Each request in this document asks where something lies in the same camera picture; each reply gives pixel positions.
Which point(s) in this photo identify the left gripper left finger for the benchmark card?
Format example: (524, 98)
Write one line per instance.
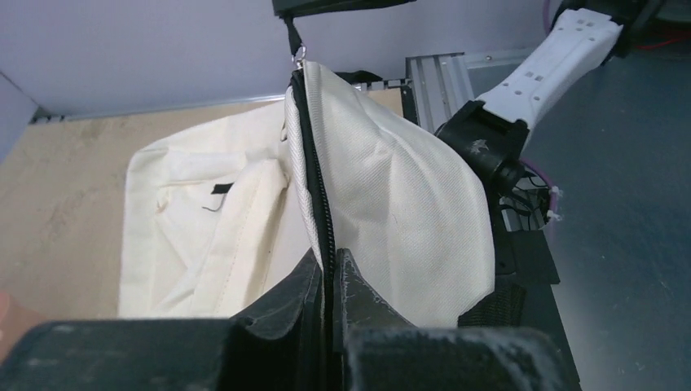
(274, 344)

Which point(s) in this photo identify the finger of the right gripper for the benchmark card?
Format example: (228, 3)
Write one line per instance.
(300, 8)

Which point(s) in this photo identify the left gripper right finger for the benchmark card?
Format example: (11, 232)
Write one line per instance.
(511, 340)

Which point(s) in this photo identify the cream canvas backpack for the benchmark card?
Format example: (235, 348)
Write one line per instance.
(218, 214)

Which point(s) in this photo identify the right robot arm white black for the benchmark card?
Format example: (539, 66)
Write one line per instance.
(518, 102)

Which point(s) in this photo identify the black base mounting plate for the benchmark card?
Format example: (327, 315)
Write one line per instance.
(521, 202)

